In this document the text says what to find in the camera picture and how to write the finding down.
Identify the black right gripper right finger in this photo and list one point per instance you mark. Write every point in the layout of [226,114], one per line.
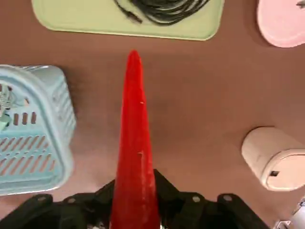
[190,212]

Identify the cream mini trash bin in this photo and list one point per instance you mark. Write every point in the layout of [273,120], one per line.
[264,148]

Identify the green plastic tray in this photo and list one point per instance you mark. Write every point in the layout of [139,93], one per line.
[83,16]

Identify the blue plastic slotted basket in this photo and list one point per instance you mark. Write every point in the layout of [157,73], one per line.
[54,114]

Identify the toy carrot with green leaves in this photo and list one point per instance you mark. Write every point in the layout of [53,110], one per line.
[134,143]

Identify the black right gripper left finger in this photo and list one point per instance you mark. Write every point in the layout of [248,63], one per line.
[59,212]

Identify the pink round plate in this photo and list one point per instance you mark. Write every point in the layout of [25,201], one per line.
[278,26]

